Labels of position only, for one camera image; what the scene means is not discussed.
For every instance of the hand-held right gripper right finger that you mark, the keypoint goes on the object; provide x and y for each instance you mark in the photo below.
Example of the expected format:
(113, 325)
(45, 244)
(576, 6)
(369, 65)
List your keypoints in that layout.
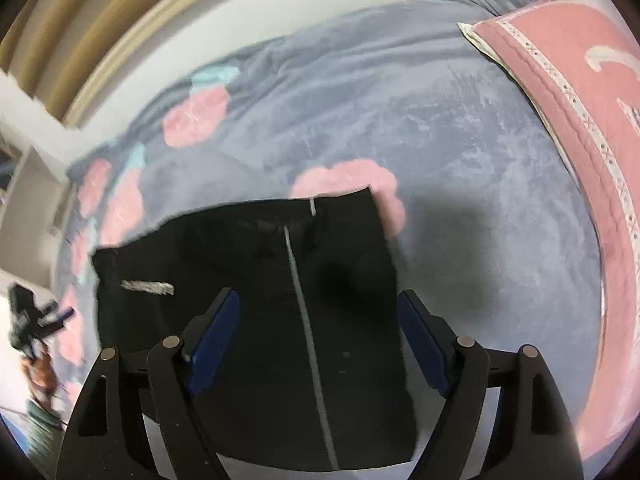
(425, 345)

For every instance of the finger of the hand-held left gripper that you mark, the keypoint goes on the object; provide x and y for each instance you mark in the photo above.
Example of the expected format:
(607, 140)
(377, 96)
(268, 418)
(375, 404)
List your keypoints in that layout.
(62, 315)

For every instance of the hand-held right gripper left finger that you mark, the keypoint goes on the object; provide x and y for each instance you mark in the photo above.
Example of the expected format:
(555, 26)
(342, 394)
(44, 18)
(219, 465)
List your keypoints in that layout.
(215, 345)

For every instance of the black hooded jacket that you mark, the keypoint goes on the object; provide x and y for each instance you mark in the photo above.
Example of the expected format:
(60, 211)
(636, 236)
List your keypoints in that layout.
(250, 260)

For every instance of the person's left forearm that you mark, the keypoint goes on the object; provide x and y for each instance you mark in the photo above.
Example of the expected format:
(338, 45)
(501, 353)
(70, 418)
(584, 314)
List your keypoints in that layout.
(42, 375)

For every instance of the white bookshelf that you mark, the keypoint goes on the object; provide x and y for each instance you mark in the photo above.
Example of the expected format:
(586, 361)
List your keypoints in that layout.
(25, 195)

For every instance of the grey blanket with pink flowers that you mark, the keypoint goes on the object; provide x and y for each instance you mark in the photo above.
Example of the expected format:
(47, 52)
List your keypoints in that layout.
(450, 135)

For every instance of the pink pillow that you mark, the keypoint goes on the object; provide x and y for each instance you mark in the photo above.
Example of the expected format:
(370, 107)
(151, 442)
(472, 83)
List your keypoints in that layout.
(575, 85)

